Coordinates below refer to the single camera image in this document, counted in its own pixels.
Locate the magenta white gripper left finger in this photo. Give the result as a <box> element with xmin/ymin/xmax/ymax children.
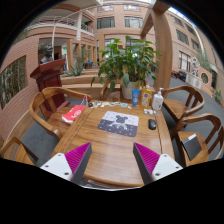
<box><xmin>41</xmin><ymin>142</ymin><xmax>92</xmax><ymax>185</ymax></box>

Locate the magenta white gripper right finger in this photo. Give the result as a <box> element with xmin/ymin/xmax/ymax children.
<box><xmin>133</xmin><ymin>143</ymin><xmax>182</xmax><ymax>185</ymax></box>

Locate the black computer mouse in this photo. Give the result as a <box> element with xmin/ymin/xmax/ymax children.
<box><xmin>148</xmin><ymin>119</ymin><xmax>156</xmax><ymax>130</ymax></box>

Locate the purple bear mouse pad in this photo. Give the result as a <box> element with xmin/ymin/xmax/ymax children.
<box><xmin>98</xmin><ymin>111</ymin><xmax>139</xmax><ymax>137</ymax></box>

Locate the dark notebook on chair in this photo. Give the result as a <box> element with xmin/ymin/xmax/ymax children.
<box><xmin>181</xmin><ymin>134</ymin><xmax>202</xmax><ymax>161</ymax></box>

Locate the red white bag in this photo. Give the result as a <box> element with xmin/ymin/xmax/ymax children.
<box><xmin>62</xmin><ymin>105</ymin><xmax>85</xmax><ymax>124</ymax></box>

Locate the wooden chair bottom left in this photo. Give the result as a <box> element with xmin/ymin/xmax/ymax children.
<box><xmin>0</xmin><ymin>137</ymin><xmax>38</xmax><ymax>165</ymax></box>

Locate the wooden chair right far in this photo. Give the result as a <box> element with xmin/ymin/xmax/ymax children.
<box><xmin>162</xmin><ymin>85</ymin><xmax>205</xmax><ymax>122</ymax></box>

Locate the wooden chair left near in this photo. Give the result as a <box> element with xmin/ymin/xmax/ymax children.
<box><xmin>29</xmin><ymin>87</ymin><xmax>92</xmax><ymax>139</ymax></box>

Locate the wooden chair right near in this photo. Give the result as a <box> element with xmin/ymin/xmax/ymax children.
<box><xmin>171</xmin><ymin>113</ymin><xmax>224</xmax><ymax>167</ymax></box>

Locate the white pump bottle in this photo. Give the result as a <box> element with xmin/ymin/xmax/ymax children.
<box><xmin>152</xmin><ymin>88</ymin><xmax>164</xmax><ymax>110</ymax></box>

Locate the yellow orange bottle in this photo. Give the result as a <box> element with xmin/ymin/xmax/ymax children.
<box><xmin>141</xmin><ymin>85</ymin><xmax>152</xmax><ymax>108</ymax></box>

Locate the blue tube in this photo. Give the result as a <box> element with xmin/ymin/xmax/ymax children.
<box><xmin>132</xmin><ymin>89</ymin><xmax>140</xmax><ymax>107</ymax></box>

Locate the wooden chair behind table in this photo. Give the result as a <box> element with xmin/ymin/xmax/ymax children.
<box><xmin>100</xmin><ymin>80</ymin><xmax>121</xmax><ymax>102</ymax></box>

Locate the green potted plant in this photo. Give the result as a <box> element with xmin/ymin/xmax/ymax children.
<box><xmin>97</xmin><ymin>39</ymin><xmax>160</xmax><ymax>100</ymax></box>

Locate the dark bust statue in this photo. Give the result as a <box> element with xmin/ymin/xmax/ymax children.
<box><xmin>40</xmin><ymin>44</ymin><xmax>53</xmax><ymax>64</ymax></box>

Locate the wooden pillar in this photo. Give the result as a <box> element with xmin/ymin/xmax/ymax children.
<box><xmin>140</xmin><ymin>0</ymin><xmax>173</xmax><ymax>91</ymax></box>

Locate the red wooden pedestal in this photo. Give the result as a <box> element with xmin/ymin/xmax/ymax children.
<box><xmin>30</xmin><ymin>59</ymin><xmax>70</xmax><ymax>120</ymax></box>

